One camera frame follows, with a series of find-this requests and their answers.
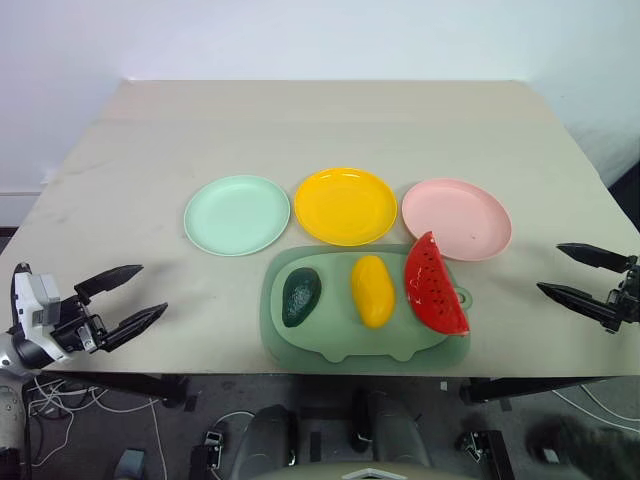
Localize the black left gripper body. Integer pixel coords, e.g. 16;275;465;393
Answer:
50;293;110;355

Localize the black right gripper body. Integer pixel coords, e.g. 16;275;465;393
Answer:
604;264;640;335

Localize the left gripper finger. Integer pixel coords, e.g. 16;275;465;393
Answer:
74;264;145;308
99;302;169;352

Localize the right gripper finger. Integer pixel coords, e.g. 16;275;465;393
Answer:
536;281;620;332
555;242;640;274

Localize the pink plate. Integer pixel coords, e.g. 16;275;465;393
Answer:
401;179;513;263

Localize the mint green plate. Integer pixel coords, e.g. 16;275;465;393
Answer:
183;174;292;258

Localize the yellow plate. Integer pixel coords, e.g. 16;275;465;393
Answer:
293;167;399;249

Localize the grey floor block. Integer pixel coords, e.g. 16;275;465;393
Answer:
116;448;147;480

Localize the red watermelon slice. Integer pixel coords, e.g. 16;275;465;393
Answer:
403;230;472;337

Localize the dark green avocado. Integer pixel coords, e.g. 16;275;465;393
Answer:
281;267;323;330

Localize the dark rounded shape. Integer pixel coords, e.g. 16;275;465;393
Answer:
349;388;434;471
232;404;297;480

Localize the green cutting board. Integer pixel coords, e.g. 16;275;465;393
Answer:
260;243;474;374

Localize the yellow mango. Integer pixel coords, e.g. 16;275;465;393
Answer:
350;254;397;330

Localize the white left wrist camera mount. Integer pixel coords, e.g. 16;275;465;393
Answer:
9;262;69;362

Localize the black table frame bar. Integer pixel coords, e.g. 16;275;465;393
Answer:
458;376;619;406
44;371;190;407

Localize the white floor cable bundle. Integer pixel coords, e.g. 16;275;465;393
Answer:
25;375;167;469

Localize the black table foot bracket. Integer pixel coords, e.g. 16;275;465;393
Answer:
190;428;227;472
457;428;517;480

